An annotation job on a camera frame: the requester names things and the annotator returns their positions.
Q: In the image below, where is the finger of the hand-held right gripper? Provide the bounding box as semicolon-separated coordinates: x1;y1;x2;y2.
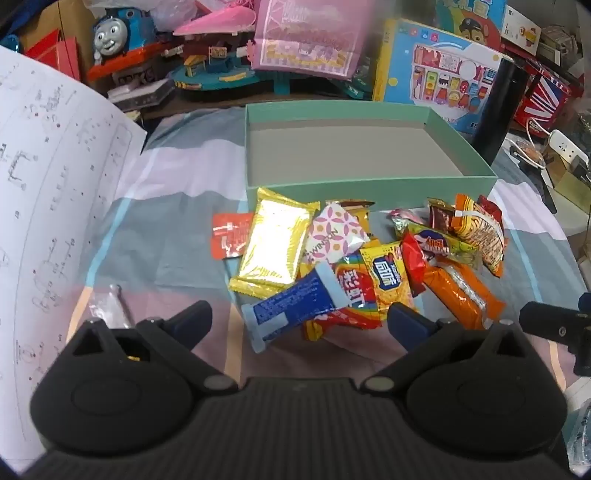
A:
518;292;591;376

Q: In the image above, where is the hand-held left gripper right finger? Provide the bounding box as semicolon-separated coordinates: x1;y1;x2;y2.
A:
360;302;539;398

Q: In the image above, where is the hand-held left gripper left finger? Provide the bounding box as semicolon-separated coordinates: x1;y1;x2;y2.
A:
60;301;238;398

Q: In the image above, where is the yellow biscuit packet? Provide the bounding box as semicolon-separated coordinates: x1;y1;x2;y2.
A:
359;241;417;319

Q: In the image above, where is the red twisted snack packet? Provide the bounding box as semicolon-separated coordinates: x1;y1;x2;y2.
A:
400;230;439;298

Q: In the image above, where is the long orange snack packet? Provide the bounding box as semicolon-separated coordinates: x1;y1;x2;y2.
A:
421;257;507;330

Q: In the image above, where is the red rainbow candy packet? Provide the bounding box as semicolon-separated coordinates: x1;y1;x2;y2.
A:
302;253;385;343

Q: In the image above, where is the yellow-green snack packet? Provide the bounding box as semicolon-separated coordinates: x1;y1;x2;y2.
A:
392;216;482;271

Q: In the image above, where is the small red packet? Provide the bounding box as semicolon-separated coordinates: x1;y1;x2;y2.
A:
211;212;256;260

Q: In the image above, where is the blue cracker packet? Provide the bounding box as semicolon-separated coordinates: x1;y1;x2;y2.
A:
240;263;350;354

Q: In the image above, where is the pink candy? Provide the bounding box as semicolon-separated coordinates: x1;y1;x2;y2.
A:
387;208;419;229

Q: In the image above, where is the yellow foil snack packet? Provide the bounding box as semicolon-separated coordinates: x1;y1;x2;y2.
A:
228;186;320;302

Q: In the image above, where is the white pink-patterned snack packet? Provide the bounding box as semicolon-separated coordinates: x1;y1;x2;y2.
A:
300;203;371;269

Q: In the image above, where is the yellow brown candy packet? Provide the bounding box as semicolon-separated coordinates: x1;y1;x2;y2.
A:
324;198;377;232

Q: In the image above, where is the orange peanut packet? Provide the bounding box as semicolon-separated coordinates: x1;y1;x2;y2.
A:
449;193;509;278

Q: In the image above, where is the green cardboard box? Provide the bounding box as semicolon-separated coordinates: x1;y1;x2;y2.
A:
245;102;498;214

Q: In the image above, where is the pastel striped bed sheet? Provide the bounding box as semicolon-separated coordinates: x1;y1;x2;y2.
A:
60;104;591;416

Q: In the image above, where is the tan box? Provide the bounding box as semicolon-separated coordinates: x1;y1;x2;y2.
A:
547;154;591;236

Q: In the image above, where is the white power strip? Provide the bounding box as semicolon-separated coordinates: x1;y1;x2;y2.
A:
544;129;591;165

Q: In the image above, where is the white printed paper sheet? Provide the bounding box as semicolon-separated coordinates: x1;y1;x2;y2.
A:
0;44;148;474

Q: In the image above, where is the black cylinder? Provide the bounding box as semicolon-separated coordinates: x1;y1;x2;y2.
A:
470;58;528;163

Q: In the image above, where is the red flag-print box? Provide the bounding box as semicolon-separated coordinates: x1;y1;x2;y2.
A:
512;60;585;136

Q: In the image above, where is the dark flat box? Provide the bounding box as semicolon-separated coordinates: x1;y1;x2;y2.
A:
107;76;175;112

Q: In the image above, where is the colourful toy box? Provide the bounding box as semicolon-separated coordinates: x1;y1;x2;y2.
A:
370;18;514;136

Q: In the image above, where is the blue toy train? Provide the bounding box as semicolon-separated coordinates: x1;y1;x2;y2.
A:
87;7;185;85

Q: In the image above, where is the red paper box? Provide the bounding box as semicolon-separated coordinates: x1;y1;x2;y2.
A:
25;30;85;85

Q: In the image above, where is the white box yellow figure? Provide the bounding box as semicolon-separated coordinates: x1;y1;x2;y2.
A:
500;4;542;57

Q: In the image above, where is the pink plastic toy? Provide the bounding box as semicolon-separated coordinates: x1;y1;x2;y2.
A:
173;0;258;37

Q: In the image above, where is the cartoon dog toy box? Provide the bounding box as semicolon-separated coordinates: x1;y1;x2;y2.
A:
434;0;507;52

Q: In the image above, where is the crumpled clear plastic bag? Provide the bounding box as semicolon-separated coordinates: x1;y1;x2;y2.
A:
88;0;197;29

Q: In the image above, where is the white cable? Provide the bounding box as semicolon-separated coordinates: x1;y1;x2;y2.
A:
505;133;549;168

